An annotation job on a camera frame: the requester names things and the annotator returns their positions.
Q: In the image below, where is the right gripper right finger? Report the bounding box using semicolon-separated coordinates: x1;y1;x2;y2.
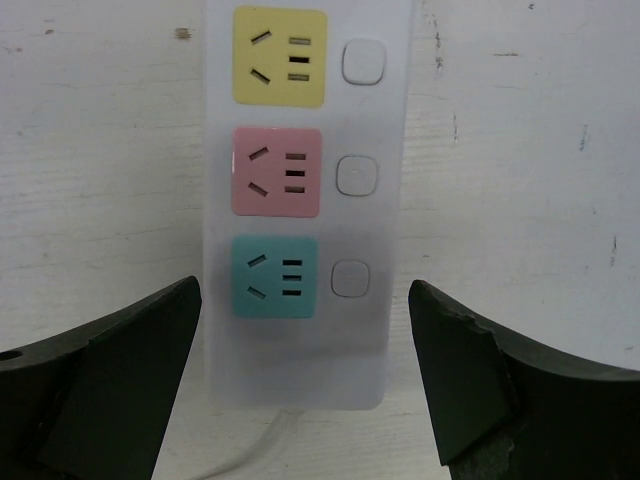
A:
408;280;639;479

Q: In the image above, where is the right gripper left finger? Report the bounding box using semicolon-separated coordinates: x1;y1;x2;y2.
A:
1;276;202;480

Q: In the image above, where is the white multicolour power strip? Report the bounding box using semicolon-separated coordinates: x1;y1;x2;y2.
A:
203;1;414;410

